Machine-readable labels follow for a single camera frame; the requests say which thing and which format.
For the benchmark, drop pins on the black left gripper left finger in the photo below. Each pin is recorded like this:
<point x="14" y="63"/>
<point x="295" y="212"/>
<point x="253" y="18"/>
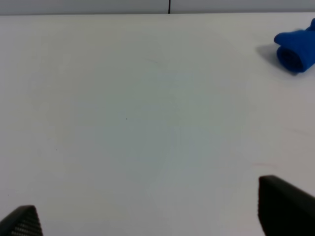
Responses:
<point x="23" y="221"/>

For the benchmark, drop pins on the blue rolled cloth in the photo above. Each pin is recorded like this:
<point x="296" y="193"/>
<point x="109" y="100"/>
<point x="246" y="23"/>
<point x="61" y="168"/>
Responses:
<point x="296" y="51"/>

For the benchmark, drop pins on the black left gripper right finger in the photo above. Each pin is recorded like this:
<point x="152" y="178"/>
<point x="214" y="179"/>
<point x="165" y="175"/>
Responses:
<point x="284" y="209"/>

